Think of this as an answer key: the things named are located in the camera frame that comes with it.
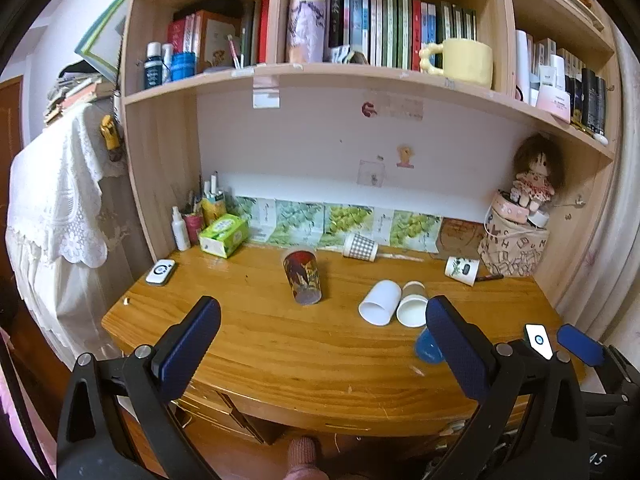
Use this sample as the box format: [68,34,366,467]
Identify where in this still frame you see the yellow green carton with pens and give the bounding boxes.
[201,172,227,226]

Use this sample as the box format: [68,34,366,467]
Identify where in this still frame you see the yellow small toy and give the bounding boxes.
[100,114,122,152]

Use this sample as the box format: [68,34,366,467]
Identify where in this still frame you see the pink cloth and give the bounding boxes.
[0,327,57,480]

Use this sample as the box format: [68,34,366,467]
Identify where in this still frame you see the person's foot in pink sock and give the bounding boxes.
[284,435,331,480]

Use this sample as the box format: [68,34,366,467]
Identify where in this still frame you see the brown-haired rag doll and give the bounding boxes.
[510,133,566,213]

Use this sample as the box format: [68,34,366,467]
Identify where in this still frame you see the row of green leaf prints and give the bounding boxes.
[234,195,444,252]

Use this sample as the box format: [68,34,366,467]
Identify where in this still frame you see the wooden desk drawer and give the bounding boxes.
[172,382,286,447]

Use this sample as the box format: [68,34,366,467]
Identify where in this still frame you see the blue plastic cup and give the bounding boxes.
[414,327,444,365]

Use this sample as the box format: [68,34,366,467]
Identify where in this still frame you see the row of cosmetic boxes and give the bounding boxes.
[514,29,612,140]

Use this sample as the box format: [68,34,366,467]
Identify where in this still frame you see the letter print fabric basket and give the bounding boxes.
[477,208,551,277]

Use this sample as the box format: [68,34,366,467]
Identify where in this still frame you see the blue round jar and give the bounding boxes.
[170,52,197,82]

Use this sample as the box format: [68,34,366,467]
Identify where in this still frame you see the white spray bottle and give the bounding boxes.
[171,206,191,252]

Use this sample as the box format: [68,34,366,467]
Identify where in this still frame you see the white cup with green print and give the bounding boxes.
[445,256,481,287]

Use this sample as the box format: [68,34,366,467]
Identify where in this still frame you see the translucent paper wall sticker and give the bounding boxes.
[357,158,388,188]

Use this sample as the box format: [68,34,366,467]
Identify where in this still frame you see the beige picture box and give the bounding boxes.
[195,9,242,74]

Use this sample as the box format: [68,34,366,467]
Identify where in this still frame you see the red books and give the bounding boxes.
[167,14,202,61]

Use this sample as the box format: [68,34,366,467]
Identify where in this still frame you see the red pen holder with pens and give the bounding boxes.
[183,189,204,234]

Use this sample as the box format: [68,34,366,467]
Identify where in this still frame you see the row of upright books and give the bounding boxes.
[325,0,478,72]

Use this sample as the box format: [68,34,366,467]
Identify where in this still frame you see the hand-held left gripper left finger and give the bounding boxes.
[56,296,222,480]

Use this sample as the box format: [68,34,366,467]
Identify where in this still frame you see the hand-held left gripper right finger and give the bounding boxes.
[425,295,592,480]

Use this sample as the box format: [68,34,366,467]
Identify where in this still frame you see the white small device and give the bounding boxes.
[145,259,178,287]
[524,323,555,360]

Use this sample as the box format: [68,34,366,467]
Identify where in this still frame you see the brown round print paper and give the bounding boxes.
[436,217,489,259]

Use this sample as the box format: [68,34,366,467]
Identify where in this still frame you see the green framed picture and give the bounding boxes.
[74,0,136,81]

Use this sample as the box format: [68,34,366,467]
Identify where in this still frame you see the pile of books and papers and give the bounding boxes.
[43,61,122,127]

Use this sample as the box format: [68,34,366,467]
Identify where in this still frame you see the red patterned cup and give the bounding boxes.
[281,246,323,307]

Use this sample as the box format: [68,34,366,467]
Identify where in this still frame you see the green tissue box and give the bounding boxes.
[198,213,250,259]

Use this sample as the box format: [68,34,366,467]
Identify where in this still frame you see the clear plastic label holder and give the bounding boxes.
[252,77,282,110]

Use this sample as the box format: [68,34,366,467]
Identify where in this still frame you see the plain white paper cup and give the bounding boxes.
[358,279,403,326]

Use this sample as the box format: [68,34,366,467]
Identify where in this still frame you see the white curtain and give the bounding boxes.
[552,25,640,348]

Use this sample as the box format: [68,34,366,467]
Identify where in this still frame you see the pink round box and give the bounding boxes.
[490,190,531,224]

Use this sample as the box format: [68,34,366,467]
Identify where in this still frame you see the wooden bookshelf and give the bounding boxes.
[120,0,623,311]

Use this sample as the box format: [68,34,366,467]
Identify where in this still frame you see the checkered paper cup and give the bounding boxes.
[342,233,379,263]

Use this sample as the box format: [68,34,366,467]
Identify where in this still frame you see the white purple patterned cylinder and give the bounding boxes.
[285,0,328,64]

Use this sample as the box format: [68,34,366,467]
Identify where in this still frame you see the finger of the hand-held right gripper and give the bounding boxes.
[556,324,640,397]

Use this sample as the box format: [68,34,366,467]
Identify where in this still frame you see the dark blue bottle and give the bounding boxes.
[144,42,165,89]

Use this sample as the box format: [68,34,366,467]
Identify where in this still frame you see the beige paper cup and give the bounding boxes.
[396,281,430,329]

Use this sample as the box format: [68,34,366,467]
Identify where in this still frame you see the dark upright books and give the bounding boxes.
[241,0,271,66]

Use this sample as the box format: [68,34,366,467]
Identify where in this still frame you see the white lace cloth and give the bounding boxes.
[5,104,132,269]

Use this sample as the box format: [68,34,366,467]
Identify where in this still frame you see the yellow ceramic mug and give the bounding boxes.
[418,37,495,91]

